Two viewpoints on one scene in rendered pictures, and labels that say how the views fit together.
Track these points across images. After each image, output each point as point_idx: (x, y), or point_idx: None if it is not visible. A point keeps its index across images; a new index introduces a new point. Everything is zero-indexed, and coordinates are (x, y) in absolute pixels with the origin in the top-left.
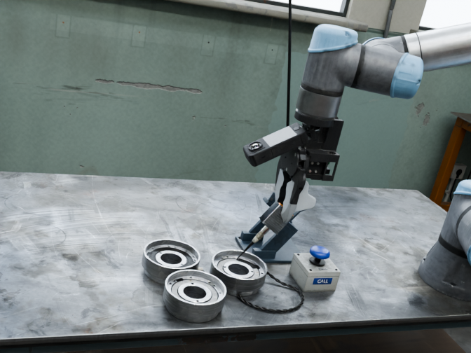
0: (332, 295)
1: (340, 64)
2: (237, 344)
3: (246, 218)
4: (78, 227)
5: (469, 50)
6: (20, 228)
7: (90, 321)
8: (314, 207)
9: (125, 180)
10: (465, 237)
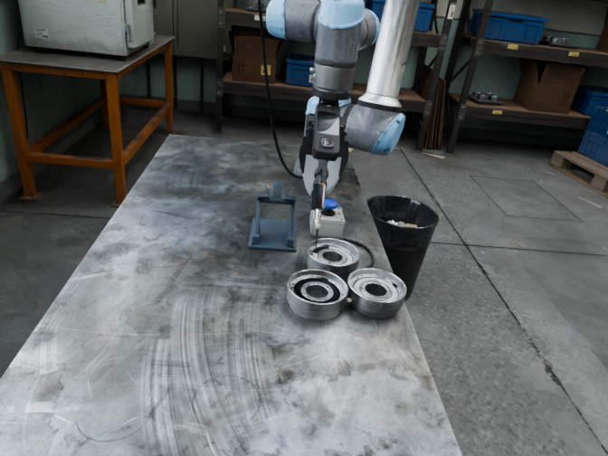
0: (345, 227)
1: (362, 33)
2: None
3: (205, 231)
4: (207, 360)
5: None
6: (202, 423)
7: (412, 375)
8: (191, 188)
9: (71, 295)
10: (364, 136)
